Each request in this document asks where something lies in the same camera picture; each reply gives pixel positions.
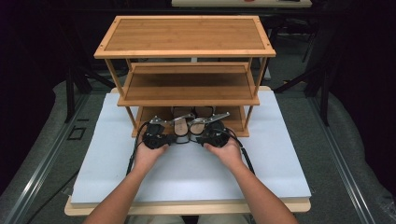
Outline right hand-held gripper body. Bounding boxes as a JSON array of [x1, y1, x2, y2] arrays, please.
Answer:
[[202, 112, 233, 148]]

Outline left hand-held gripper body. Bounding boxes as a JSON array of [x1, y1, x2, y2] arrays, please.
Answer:
[[142, 115, 171, 150]]

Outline black sandal with silver straps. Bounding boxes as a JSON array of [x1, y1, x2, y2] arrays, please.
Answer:
[[188, 106, 219, 144], [169, 106, 196, 145]]

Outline wooden shoe rack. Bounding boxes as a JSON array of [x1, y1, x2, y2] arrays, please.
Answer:
[[93, 15, 276, 138]]

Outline person's right hand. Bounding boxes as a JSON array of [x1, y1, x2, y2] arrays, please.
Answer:
[[204, 137, 246, 172]]

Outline person's left hand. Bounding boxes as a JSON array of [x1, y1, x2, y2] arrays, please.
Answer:
[[134, 136, 169, 173]]

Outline white foam mat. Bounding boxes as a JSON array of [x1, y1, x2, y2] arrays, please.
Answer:
[[70, 91, 312, 209]]

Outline black metal stand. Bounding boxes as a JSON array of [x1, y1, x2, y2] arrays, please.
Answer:
[[64, 59, 117, 123], [273, 59, 332, 127]]

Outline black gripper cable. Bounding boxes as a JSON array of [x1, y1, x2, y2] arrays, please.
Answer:
[[221, 126, 256, 175], [125, 121, 151, 175]]

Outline aluminium floor rail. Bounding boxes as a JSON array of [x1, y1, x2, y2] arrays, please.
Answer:
[[0, 92, 92, 224], [307, 96, 378, 224]]

